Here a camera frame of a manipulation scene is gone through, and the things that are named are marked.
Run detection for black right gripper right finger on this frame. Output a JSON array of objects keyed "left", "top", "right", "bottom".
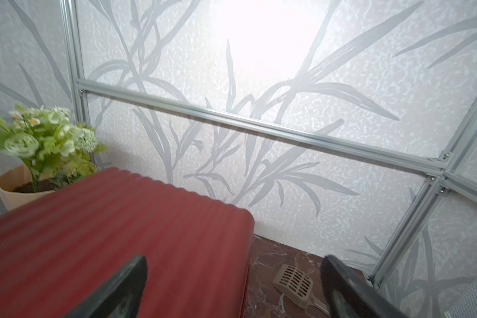
[{"left": 321, "top": 255, "right": 405, "bottom": 318}]

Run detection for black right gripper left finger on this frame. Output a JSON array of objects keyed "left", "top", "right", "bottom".
[{"left": 65, "top": 255, "right": 148, "bottom": 317}]

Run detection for red ribbed hardshell suitcase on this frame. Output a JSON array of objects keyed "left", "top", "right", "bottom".
[{"left": 0, "top": 168, "right": 254, "bottom": 317}]

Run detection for beige slotted plastic scoop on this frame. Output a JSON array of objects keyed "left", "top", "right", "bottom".
[{"left": 273, "top": 264, "right": 330, "bottom": 316}]

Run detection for green white artificial flowers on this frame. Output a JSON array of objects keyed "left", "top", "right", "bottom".
[{"left": 0, "top": 105, "right": 107, "bottom": 193}]

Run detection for aluminium frame profiles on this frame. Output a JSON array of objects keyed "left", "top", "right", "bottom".
[{"left": 60, "top": 1, "right": 477, "bottom": 288}]

